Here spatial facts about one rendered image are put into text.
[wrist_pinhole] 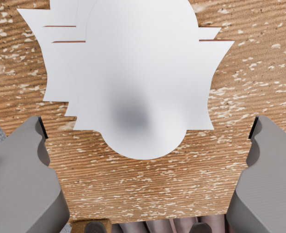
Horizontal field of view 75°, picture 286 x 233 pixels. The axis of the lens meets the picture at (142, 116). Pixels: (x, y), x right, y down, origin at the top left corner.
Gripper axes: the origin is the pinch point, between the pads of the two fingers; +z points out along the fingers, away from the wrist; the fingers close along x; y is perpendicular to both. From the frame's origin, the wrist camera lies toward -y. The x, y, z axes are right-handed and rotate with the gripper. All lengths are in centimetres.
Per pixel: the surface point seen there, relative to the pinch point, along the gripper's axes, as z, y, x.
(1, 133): 7.1, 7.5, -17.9
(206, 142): 5.1, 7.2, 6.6
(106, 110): 2.5, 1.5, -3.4
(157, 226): 6.8, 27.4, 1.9
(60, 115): 5.1, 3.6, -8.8
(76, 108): 3.3, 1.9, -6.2
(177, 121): 2.5, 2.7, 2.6
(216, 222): 6.8, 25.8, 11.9
